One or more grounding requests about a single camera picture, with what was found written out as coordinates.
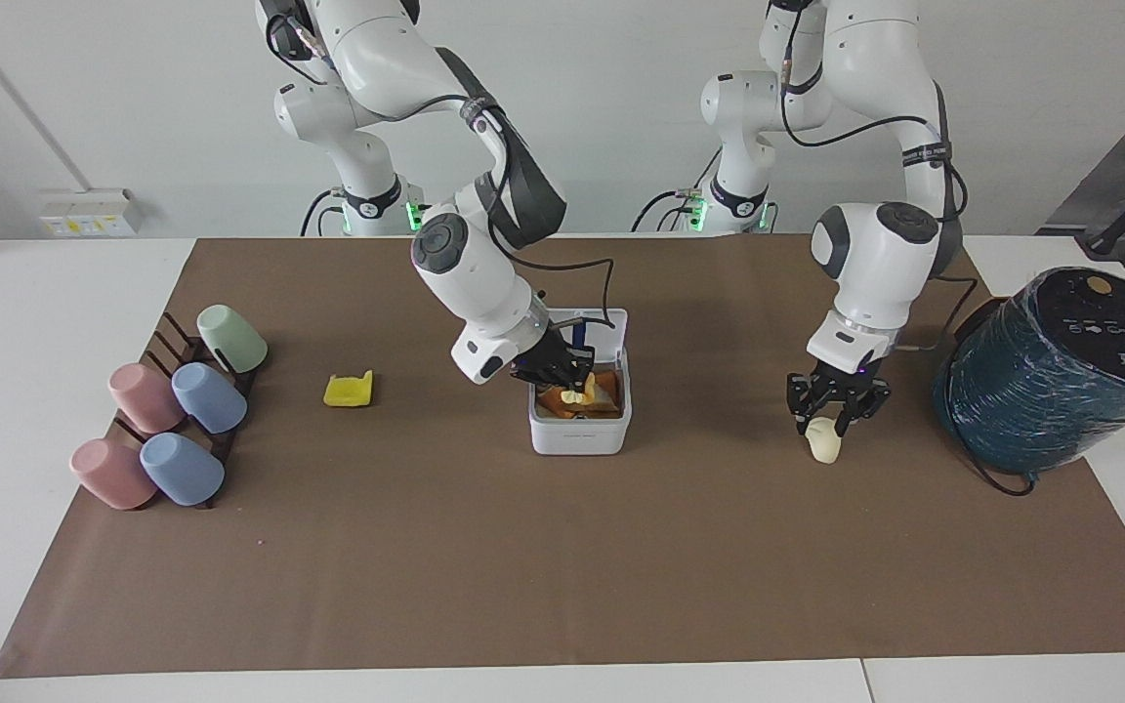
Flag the grey metal panel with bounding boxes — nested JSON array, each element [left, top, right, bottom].
[[1039, 93, 1125, 237]]

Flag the pink cup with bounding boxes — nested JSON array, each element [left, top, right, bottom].
[[107, 362, 188, 435], [69, 437, 158, 512]]

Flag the dark brown cup rack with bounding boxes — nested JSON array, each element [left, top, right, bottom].
[[111, 310, 263, 512]]

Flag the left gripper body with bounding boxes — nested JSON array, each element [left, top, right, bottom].
[[809, 356, 875, 394]]

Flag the yellow crumpled trash piece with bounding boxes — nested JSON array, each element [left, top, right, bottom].
[[323, 370, 375, 408]]

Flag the green cup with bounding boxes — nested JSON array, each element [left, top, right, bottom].
[[196, 304, 270, 375]]

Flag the dark teal round trash bin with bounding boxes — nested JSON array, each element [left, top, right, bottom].
[[933, 266, 1125, 476]]

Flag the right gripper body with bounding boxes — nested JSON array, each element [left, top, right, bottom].
[[525, 329, 580, 381]]

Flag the blue cup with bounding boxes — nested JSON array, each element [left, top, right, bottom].
[[139, 432, 227, 508], [171, 362, 249, 435]]

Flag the white square box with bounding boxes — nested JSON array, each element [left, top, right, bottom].
[[527, 308, 633, 457]]

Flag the cream white trash lump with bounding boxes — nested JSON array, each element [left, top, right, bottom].
[[807, 418, 843, 466]]

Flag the orange trash pieces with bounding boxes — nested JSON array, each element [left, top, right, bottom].
[[537, 369, 622, 419]]

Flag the white wall socket box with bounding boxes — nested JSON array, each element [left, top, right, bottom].
[[38, 187, 144, 239]]

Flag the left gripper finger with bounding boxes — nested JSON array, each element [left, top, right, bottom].
[[838, 379, 893, 439], [785, 373, 824, 438]]

